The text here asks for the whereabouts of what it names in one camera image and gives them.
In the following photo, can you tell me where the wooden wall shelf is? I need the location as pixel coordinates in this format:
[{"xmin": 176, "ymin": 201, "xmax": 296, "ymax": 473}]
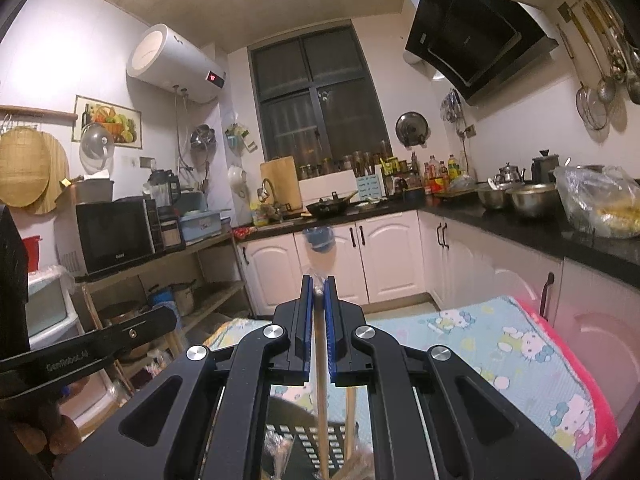
[{"xmin": 0, "ymin": 105, "xmax": 80, "ymax": 123}]

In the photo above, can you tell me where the red plastic basin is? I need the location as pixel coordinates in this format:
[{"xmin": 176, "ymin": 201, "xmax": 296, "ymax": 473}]
[{"xmin": 22, "ymin": 235, "xmax": 43, "ymax": 273}]

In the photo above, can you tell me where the steel teapot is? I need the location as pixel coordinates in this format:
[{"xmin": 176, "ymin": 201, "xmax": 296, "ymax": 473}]
[{"xmin": 492, "ymin": 162, "xmax": 527, "ymax": 186}]

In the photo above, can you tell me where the dark kettle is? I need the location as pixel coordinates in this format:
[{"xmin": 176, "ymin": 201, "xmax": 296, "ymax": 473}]
[{"xmin": 531, "ymin": 150, "xmax": 562, "ymax": 186}]

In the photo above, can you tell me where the steel basin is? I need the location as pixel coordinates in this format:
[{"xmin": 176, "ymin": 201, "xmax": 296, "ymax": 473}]
[
  {"xmin": 505, "ymin": 182, "xmax": 558, "ymax": 219},
  {"xmin": 475, "ymin": 183, "xmax": 512, "ymax": 211}
]

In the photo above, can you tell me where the hanging sponge rack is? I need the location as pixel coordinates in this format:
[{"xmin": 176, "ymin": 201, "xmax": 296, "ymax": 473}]
[{"xmin": 224, "ymin": 122, "xmax": 258, "ymax": 153}]

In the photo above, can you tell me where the single wooden chopstick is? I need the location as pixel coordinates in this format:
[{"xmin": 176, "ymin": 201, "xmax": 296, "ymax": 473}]
[
  {"xmin": 312, "ymin": 272, "xmax": 332, "ymax": 480},
  {"xmin": 344, "ymin": 389, "xmax": 359, "ymax": 461}
]

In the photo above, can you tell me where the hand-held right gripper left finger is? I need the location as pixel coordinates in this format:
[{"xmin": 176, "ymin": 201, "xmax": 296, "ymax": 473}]
[{"xmin": 52, "ymin": 274, "xmax": 317, "ymax": 480}]

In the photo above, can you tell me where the hanging black pot lid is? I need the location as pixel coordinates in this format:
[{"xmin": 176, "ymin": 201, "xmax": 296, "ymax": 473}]
[{"xmin": 395, "ymin": 111, "xmax": 430, "ymax": 147}]

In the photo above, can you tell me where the clear plastic bag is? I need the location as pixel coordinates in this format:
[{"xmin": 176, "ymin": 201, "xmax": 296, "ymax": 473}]
[{"xmin": 552, "ymin": 165, "xmax": 640, "ymax": 240}]

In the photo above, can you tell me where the black range hood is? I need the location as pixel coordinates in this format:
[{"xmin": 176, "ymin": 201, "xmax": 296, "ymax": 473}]
[{"xmin": 404, "ymin": 0, "xmax": 560, "ymax": 107}]

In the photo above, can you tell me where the cluster of condiment bottles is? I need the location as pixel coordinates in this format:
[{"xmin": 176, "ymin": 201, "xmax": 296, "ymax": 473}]
[{"xmin": 410, "ymin": 152, "xmax": 463, "ymax": 196}]

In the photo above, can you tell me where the small steel pot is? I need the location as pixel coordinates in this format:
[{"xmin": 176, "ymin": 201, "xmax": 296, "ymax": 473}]
[{"xmin": 169, "ymin": 281, "xmax": 197, "ymax": 317}]

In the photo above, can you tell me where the white jug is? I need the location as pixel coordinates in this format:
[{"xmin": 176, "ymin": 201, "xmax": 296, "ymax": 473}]
[{"xmin": 227, "ymin": 165, "xmax": 248, "ymax": 198}]

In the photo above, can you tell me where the green plastic utensil holder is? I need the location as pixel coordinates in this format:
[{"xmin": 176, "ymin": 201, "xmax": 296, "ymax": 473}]
[{"xmin": 264, "ymin": 400, "xmax": 361, "ymax": 480}]

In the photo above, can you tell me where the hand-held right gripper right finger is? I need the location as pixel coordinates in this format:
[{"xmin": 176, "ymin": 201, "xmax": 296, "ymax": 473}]
[{"xmin": 324, "ymin": 275, "xmax": 583, "ymax": 480}]

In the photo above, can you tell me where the hanging glass pot lid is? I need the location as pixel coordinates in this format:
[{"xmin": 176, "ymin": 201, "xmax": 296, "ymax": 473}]
[{"xmin": 79, "ymin": 122, "xmax": 117, "ymax": 171}]

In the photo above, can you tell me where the row of spice jars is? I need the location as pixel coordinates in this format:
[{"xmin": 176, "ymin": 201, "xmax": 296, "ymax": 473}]
[{"xmin": 297, "ymin": 140, "xmax": 391, "ymax": 181}]

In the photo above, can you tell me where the wooden cutting board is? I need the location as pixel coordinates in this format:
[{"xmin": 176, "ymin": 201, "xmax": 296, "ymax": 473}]
[{"xmin": 260, "ymin": 156, "xmax": 303, "ymax": 211}]

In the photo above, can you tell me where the plastic drawer unit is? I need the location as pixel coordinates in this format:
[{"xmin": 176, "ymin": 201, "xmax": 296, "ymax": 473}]
[{"xmin": 25, "ymin": 265, "xmax": 131, "ymax": 426}]

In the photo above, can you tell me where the row of hanging kitchen utensils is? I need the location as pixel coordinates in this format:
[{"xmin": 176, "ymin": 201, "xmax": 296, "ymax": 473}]
[{"xmin": 557, "ymin": 0, "xmax": 640, "ymax": 131}]

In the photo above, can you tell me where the black blender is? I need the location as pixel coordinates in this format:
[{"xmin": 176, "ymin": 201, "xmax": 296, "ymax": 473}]
[{"xmin": 148, "ymin": 169, "xmax": 182, "ymax": 211}]

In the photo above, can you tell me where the round wooden board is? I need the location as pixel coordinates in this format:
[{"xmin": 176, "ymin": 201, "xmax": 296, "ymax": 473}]
[{"xmin": 25, "ymin": 132, "xmax": 71, "ymax": 216}]

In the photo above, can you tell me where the black microwave oven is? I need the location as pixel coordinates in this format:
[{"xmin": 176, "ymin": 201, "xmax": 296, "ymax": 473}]
[{"xmin": 55, "ymin": 197, "xmax": 166, "ymax": 276}]

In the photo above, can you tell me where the white water heater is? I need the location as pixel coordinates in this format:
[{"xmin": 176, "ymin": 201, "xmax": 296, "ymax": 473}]
[{"xmin": 126, "ymin": 23, "xmax": 228, "ymax": 103}]

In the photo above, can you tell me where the person's left hand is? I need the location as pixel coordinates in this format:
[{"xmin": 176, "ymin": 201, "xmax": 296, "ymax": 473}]
[{"xmin": 10, "ymin": 400, "xmax": 82, "ymax": 467}]

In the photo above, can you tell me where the light blue dish drainer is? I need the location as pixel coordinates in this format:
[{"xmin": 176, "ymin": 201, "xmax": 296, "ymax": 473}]
[{"xmin": 179, "ymin": 210, "xmax": 223, "ymax": 243}]

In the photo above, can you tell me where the pink blanket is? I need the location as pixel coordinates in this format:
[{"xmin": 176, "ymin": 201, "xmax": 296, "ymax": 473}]
[{"xmin": 515, "ymin": 297, "xmax": 623, "ymax": 441}]

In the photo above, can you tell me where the bunch of hanging kitchen tools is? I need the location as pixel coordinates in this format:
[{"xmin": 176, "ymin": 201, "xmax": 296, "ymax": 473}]
[{"xmin": 440, "ymin": 89, "xmax": 463, "ymax": 123}]

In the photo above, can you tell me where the hanging steel pan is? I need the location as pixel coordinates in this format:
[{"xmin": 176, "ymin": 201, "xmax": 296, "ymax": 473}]
[{"xmin": 189, "ymin": 124, "xmax": 217, "ymax": 153}]

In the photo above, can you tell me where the round woven bamboo tray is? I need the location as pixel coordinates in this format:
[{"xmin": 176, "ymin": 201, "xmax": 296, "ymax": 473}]
[{"xmin": 0, "ymin": 127, "xmax": 51, "ymax": 208}]

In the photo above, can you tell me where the small black appliance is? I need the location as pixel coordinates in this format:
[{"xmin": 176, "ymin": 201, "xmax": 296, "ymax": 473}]
[{"xmin": 159, "ymin": 215, "xmax": 187, "ymax": 253}]

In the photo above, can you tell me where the hanging blue bag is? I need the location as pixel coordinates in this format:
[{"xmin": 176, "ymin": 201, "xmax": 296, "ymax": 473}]
[{"xmin": 302, "ymin": 226, "xmax": 335, "ymax": 253}]

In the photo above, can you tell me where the black kitchen countertop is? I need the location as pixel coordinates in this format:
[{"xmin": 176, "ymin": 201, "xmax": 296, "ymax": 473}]
[{"xmin": 232, "ymin": 200, "xmax": 640, "ymax": 291}]

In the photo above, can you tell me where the dark framed window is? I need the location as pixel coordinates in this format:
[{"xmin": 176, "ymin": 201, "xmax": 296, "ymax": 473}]
[{"xmin": 248, "ymin": 22, "xmax": 391, "ymax": 166}]

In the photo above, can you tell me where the black wok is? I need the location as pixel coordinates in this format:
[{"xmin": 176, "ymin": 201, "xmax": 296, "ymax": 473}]
[{"xmin": 305, "ymin": 191, "xmax": 360, "ymax": 220}]

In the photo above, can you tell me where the cartoon cat printed blue blanket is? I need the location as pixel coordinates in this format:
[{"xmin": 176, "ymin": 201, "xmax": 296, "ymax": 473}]
[{"xmin": 202, "ymin": 295, "xmax": 608, "ymax": 480}]

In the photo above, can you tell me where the fruit wall picture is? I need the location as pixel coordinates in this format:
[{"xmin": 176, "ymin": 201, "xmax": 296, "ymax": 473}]
[{"xmin": 74, "ymin": 95, "xmax": 143, "ymax": 150}]

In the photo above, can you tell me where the grey pot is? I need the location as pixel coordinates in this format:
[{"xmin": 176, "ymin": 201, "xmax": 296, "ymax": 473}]
[{"xmin": 75, "ymin": 179, "xmax": 116, "ymax": 203}]

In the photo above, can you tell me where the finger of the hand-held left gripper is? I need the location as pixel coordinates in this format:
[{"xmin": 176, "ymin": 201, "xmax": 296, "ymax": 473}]
[{"xmin": 0, "ymin": 306, "xmax": 179, "ymax": 402}]

